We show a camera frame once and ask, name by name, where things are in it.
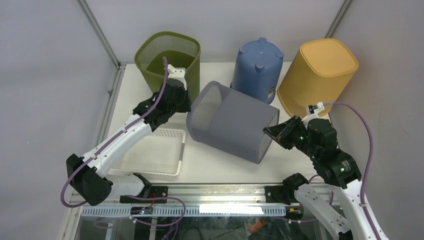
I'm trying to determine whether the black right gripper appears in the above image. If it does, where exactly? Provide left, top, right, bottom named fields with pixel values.
left=261, top=114, right=318, bottom=159

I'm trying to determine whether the blue plastic bucket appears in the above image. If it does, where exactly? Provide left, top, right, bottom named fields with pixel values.
left=230, top=37, right=284, bottom=104

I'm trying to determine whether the yellow ribbed basket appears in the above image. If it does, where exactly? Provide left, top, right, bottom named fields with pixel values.
left=277, top=38, right=359, bottom=118

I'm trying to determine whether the dark grey basket liner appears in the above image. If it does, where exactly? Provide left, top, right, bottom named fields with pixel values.
left=186, top=81, right=280, bottom=164

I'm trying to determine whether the olive green ribbed basket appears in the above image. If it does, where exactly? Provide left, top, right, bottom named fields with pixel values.
left=134, top=31, right=202, bottom=102

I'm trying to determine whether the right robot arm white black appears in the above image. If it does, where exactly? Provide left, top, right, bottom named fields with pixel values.
left=263, top=116, right=388, bottom=240

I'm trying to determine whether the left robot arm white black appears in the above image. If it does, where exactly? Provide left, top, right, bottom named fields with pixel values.
left=60, top=77, right=191, bottom=208

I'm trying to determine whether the white perforated plastic tray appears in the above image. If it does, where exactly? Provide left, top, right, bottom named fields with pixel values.
left=109, top=128, right=186, bottom=178

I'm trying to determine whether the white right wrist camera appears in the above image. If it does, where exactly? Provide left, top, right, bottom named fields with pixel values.
left=302, top=101, right=325, bottom=127

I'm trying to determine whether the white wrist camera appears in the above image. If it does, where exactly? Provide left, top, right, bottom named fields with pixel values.
left=302, top=101, right=325, bottom=127
left=166, top=64, right=188, bottom=90

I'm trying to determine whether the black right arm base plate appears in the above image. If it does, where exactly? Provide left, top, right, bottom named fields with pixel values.
left=264, top=185, right=299, bottom=205

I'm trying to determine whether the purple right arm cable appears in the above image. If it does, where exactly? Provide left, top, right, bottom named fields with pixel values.
left=322, top=101, right=382, bottom=240

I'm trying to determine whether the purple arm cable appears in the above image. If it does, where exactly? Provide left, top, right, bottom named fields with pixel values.
left=60, top=56, right=170, bottom=209
left=322, top=101, right=382, bottom=240

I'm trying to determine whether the aluminium frame rail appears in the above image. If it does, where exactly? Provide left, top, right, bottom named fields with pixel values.
left=69, top=182, right=332, bottom=207

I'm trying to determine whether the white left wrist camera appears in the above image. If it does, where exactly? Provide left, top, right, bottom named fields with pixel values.
left=166, top=64, right=188, bottom=90

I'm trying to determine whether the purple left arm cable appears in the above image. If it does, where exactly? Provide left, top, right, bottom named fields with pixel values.
left=60, top=56, right=170, bottom=209

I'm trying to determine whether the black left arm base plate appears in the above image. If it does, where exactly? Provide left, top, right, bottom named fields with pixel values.
left=119, top=185, right=169, bottom=204

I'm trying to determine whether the white slotted cable duct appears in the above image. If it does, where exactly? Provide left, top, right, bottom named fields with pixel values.
left=81, top=203, right=286, bottom=218

